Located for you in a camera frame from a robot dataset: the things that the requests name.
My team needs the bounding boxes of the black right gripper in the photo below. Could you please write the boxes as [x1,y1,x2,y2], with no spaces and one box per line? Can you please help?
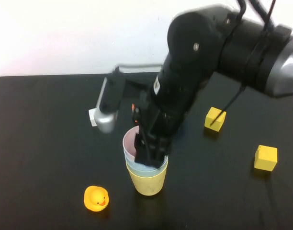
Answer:
[131,59,210,169]

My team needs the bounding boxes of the light blue plastic cup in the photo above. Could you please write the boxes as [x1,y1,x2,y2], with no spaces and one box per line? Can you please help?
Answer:
[124,153,168,172]

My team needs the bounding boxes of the light green plastic cup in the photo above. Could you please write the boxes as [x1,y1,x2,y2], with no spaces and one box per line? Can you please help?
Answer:
[126,165,168,178]

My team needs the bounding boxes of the light pink plastic cup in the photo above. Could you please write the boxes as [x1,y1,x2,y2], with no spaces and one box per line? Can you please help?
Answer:
[123,126,141,163]

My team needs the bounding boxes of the yellow plastic cup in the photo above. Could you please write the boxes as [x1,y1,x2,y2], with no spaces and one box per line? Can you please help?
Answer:
[126,165,169,196]

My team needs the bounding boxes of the white foam block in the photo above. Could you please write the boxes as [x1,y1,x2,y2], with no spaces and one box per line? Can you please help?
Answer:
[88,108,97,127]

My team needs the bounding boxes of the yellow rubber duck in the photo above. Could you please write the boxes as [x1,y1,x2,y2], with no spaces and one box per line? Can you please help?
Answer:
[83,185,111,213]

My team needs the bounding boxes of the yellow foam cube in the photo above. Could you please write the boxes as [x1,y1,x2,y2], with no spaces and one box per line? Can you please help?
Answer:
[254,144,279,172]
[204,106,227,132]

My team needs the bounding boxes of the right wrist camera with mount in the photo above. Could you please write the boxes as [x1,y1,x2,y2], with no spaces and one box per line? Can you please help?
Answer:
[93,63,163,134]

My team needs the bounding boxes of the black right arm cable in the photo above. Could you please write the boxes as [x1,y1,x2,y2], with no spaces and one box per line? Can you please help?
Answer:
[210,85,247,127]

